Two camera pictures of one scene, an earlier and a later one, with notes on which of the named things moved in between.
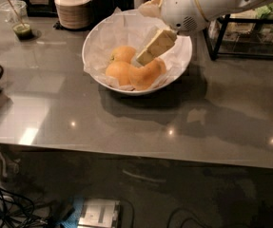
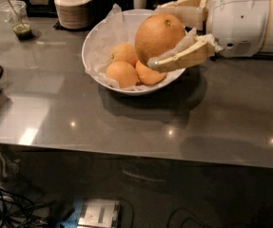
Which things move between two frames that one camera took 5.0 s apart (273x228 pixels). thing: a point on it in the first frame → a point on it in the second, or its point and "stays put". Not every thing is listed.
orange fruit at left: (124, 53) stays put
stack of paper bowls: (72, 7) stays put
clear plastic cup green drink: (15, 12) stays put
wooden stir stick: (13, 9) stays put
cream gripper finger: (151, 8) → (189, 9)
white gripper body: (181, 9) → (239, 23)
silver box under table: (100, 213) stays put
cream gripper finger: (163, 42) → (193, 50)
